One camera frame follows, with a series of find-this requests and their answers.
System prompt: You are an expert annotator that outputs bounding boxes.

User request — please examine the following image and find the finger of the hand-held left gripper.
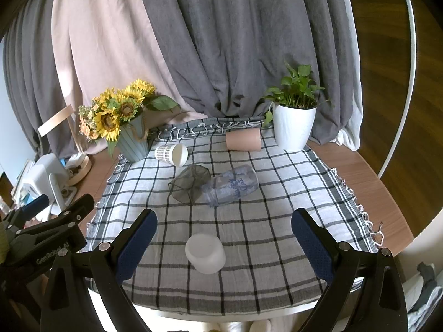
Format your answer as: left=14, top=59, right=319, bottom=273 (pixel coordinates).
left=0, top=194, right=50, bottom=229
left=19, top=194, right=95, bottom=241

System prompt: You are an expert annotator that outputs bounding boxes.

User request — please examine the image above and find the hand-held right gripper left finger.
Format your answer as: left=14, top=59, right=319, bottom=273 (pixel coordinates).
left=40, top=209, right=158, bottom=332

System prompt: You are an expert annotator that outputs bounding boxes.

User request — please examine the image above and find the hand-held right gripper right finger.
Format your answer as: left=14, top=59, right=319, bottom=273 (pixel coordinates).
left=291, top=208, right=409, bottom=332

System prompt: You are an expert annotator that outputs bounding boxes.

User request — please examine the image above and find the white plastic cup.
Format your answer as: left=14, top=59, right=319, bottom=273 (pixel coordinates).
left=185, top=233, right=226, bottom=275

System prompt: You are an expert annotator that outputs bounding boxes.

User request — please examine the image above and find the dark grey glass cup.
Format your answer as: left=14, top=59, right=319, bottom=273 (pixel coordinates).
left=168, top=165, right=210, bottom=203

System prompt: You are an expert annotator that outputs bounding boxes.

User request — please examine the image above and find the white patterned paper cup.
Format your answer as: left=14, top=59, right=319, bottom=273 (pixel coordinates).
left=154, top=142, right=188, bottom=167

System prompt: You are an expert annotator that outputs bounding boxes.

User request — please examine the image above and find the pink paper cup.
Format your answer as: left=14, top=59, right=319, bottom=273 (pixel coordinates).
left=226, top=129, right=262, bottom=152

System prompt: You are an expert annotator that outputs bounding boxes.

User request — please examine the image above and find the white stand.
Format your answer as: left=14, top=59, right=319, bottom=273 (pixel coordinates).
left=48, top=173, right=77, bottom=212

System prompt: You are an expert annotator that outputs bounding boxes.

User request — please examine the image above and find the white small appliance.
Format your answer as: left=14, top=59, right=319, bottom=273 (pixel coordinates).
left=32, top=154, right=70, bottom=208

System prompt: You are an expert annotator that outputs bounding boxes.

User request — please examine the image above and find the checked grey white cloth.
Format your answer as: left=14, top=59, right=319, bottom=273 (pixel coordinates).
left=85, top=118, right=385, bottom=316

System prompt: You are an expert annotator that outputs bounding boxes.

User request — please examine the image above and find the teal ribbed vase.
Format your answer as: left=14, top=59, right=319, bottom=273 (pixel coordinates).
left=116, top=114, right=151, bottom=163

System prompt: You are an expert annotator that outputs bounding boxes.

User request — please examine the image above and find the wooden desk lamp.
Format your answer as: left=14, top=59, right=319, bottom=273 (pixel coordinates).
left=38, top=105, right=92, bottom=186

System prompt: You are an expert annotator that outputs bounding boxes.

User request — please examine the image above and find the sunflower bouquet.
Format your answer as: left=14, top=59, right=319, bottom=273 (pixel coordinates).
left=78, top=79, right=181, bottom=158

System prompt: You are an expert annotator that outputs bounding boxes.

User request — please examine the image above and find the clear glass jar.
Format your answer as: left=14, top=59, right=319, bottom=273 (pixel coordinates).
left=202, top=165, right=260, bottom=208

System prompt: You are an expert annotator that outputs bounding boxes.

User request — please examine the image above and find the grey white clothing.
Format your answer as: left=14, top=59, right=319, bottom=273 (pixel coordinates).
left=403, top=262, right=443, bottom=332

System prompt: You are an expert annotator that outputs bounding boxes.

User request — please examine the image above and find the white ribbed plant pot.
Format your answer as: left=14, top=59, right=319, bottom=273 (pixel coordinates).
left=273, top=104, right=318, bottom=152

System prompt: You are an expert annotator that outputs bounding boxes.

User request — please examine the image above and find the white sheer curtain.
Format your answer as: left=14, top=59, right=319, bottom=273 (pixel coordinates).
left=334, top=0, right=362, bottom=151

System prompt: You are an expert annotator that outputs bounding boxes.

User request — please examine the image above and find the green leafy plant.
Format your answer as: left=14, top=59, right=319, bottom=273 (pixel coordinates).
left=261, top=61, right=333, bottom=128

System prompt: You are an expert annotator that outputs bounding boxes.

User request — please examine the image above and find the pink curtain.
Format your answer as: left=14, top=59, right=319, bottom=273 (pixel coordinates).
left=52, top=0, right=209, bottom=156

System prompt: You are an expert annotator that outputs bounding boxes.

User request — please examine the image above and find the grey curtain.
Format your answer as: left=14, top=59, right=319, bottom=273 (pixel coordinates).
left=3, top=0, right=357, bottom=160

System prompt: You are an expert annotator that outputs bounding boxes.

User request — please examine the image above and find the white curved hoop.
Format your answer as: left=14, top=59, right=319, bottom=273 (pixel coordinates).
left=378, top=0, right=416, bottom=179

